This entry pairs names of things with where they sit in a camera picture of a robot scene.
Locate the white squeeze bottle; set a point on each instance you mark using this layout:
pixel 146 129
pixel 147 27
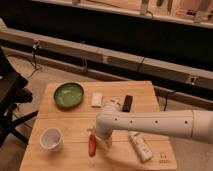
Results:
pixel 140 146

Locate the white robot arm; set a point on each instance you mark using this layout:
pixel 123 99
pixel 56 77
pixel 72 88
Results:
pixel 196 125

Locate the black rectangular block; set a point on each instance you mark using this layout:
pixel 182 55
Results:
pixel 127 103

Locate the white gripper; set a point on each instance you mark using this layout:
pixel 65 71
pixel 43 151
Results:
pixel 104 143

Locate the wooden folding table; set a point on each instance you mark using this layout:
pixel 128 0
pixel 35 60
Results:
pixel 75 124

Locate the black office chair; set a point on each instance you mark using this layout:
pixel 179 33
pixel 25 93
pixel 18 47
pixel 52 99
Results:
pixel 12 91

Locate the red pepper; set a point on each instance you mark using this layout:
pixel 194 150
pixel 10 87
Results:
pixel 92 145

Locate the white sponge block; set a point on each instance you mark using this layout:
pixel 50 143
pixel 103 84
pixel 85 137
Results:
pixel 96 99

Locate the white plastic cup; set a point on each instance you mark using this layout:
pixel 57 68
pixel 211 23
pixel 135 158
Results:
pixel 51 140

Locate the green ceramic bowl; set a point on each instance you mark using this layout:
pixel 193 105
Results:
pixel 68 95

